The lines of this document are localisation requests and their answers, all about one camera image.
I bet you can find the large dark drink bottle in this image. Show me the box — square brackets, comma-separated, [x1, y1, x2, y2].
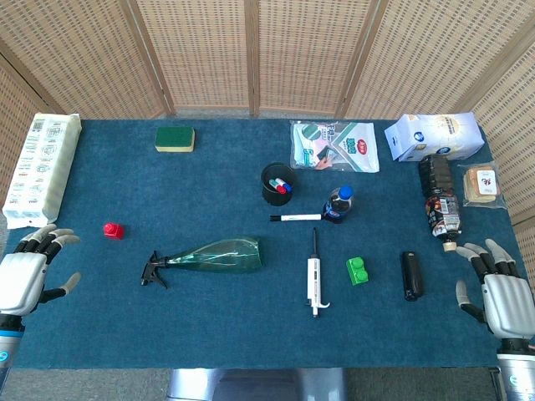
[418, 154, 463, 253]

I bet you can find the long white printed package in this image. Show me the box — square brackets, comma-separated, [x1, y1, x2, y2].
[2, 112, 83, 230]

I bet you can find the white marker with black cap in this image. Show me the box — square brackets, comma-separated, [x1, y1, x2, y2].
[269, 212, 323, 223]

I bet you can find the black mesh pen holder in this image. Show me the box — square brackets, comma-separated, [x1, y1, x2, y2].
[260, 162, 298, 208]

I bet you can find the green and yellow sponge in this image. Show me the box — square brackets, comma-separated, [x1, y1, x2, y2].
[154, 126, 196, 154]

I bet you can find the green toy building block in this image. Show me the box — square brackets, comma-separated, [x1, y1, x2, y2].
[345, 257, 370, 287]

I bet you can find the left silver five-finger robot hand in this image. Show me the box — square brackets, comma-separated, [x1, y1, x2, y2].
[0, 223, 82, 317]

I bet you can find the blue carpet table mat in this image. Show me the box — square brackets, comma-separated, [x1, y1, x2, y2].
[0, 119, 527, 371]

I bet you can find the bamboo folding screen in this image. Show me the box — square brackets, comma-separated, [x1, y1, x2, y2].
[0, 0, 535, 229]

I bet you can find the black oblong case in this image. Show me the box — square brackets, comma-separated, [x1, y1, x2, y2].
[400, 251, 425, 302]

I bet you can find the small cola bottle blue cap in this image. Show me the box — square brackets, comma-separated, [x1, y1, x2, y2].
[321, 185, 355, 225]

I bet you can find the white and blue paper bag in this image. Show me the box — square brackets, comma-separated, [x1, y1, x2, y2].
[384, 111, 486, 163]

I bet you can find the silver robot torso base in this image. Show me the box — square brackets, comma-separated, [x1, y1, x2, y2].
[166, 368, 348, 401]

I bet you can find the green transparent spray bottle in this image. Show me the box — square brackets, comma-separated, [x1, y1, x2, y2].
[140, 236, 266, 290]

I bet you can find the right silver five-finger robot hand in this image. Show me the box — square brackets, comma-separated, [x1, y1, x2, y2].
[454, 238, 535, 342]

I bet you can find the packaged cleaning cloth bag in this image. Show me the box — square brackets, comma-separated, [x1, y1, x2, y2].
[289, 120, 380, 174]

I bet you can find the wrapped sandwich cracker packet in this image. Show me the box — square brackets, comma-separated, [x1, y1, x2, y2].
[459, 162, 505, 209]

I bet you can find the white lab pipette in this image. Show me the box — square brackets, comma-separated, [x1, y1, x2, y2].
[306, 227, 331, 319]

